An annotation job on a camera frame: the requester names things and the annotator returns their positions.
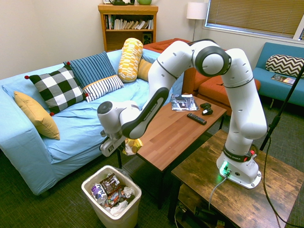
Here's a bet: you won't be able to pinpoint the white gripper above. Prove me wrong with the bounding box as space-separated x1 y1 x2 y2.
99 136 127 158

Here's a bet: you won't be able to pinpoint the yellow chip bag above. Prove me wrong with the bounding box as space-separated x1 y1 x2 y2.
123 137 144 156

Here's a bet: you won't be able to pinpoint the white plastic trash bin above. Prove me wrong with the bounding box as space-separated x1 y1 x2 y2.
81 165 143 228

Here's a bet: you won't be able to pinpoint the brown candy wrapper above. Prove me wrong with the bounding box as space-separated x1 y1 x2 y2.
99 173 121 196

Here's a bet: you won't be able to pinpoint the white crumpled tissue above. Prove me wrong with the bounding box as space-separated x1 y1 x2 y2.
122 186 136 198
105 200 129 217

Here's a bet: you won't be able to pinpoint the orange snack wrapper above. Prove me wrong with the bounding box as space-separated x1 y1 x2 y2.
105 189 126 207

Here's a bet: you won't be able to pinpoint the hint water bottle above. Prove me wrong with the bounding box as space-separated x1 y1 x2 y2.
91 183 109 205

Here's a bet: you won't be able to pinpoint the light blue covered sofa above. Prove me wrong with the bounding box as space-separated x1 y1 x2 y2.
0 48 186 197

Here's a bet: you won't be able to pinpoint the wooden coffee table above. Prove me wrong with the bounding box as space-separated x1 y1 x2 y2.
116 95 228 210

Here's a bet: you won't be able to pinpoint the business magazine with dark cover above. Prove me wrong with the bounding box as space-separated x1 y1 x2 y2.
171 94 198 111

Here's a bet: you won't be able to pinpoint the black remote control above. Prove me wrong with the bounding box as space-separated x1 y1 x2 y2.
186 112 208 126

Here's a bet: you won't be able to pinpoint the mustard yellow pillow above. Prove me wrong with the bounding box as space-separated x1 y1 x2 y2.
13 91 61 141
137 58 153 82

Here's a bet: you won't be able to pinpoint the blue striped pillow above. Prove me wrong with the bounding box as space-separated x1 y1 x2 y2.
63 50 124 103

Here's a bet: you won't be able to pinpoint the magazine under business magazine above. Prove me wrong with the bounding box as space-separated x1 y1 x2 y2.
172 104 200 112

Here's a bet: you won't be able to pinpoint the black white checked pillow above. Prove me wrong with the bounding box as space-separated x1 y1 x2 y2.
24 61 89 117

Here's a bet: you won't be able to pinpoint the yellow white patterned bolster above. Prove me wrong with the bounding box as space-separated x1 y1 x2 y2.
117 38 144 83

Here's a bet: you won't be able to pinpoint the black game controller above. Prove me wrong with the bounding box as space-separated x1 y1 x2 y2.
199 102 214 116

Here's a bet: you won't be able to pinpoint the orange sofa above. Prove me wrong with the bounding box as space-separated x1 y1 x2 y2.
143 38 262 117

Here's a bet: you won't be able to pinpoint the wooden bookshelf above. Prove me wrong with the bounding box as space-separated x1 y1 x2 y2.
97 3 159 53

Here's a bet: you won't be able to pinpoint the rustic dark wood table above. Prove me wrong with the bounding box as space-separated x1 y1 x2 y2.
167 129 304 228

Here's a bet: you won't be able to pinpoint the row of books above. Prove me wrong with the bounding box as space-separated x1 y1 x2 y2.
105 14 154 30

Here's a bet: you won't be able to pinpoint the white shade floor lamp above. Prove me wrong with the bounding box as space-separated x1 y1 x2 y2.
186 2 209 42

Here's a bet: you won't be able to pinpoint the teal sofa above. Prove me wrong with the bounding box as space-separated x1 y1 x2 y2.
252 42 304 108

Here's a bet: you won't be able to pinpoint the colourful magazine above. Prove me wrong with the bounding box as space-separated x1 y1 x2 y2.
270 73 296 86

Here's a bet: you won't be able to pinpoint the black white chevron pillow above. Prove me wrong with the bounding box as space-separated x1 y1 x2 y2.
265 54 304 79

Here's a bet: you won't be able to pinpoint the wooden window blinds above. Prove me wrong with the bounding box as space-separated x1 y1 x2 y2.
205 0 304 39

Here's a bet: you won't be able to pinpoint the grey base cable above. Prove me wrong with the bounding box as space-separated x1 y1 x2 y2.
208 174 229 211

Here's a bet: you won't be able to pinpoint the black hanging cable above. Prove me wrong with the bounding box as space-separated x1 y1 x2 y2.
260 135 292 225

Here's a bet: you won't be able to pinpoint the black camera stand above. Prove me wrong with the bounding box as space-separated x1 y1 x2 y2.
259 70 304 152

